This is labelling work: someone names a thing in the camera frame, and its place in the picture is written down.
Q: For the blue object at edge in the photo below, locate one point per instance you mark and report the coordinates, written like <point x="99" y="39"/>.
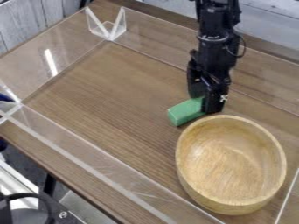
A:
<point x="6" y="98"/>

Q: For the light wooden bowl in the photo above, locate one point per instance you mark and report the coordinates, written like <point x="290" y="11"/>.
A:
<point x="230" y="163"/>

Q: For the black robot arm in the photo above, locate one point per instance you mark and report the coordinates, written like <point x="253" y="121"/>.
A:
<point x="218" y="17"/>

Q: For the green rectangular block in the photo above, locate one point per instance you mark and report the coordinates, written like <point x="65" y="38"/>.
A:
<point x="186" y="111"/>

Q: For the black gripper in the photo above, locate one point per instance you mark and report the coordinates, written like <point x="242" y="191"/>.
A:
<point x="209" y="67"/>

